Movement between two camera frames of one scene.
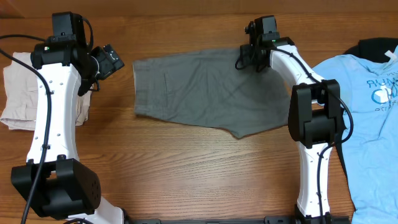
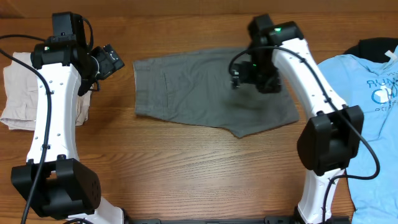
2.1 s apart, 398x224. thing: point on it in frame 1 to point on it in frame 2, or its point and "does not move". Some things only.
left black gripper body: (106, 66) does not move
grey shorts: (206, 89) does not move
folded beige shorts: (20, 101) does not move
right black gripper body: (250, 57) to (264, 74)
